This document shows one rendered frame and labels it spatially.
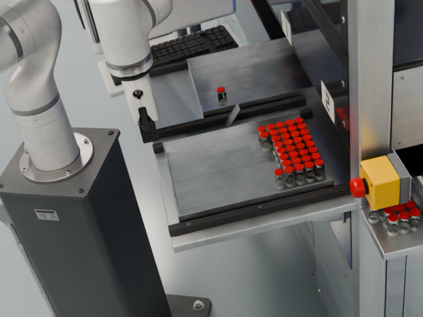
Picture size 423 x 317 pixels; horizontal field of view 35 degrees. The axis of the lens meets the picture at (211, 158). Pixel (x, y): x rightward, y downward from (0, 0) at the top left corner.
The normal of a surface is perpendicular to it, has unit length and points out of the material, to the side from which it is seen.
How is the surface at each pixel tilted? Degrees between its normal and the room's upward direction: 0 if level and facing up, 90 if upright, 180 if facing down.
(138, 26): 90
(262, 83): 0
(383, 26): 90
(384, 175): 0
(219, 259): 0
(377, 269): 90
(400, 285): 90
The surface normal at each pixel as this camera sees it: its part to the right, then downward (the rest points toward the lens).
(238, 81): -0.15, -0.75
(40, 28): 0.76, 0.27
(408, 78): 0.18, 0.62
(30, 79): -0.11, -0.26
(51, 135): 0.48, 0.51
